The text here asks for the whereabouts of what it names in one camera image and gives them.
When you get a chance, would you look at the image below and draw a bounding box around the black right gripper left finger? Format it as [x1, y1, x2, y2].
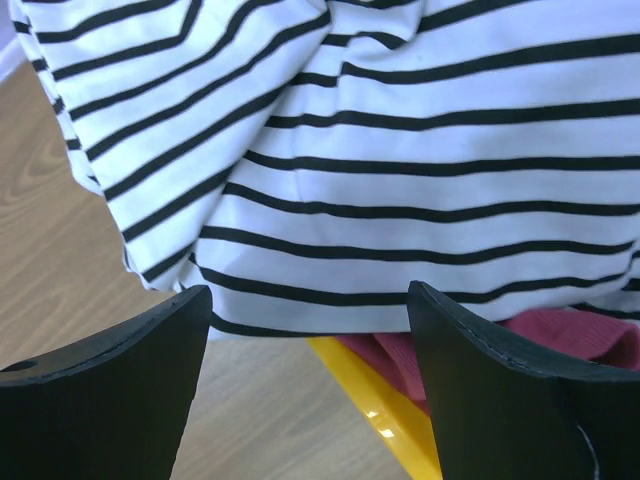
[1, 287, 212, 479]

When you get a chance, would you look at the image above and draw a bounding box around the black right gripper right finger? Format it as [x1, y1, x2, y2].
[407, 281, 639, 480]

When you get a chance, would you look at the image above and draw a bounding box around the black white striped tank top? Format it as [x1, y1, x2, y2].
[9, 1, 639, 335]

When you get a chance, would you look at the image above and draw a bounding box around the maroon red tank top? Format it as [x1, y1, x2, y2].
[338, 309, 639, 413]

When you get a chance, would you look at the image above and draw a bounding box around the yellow plastic bin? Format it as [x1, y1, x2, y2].
[308, 337, 442, 480]

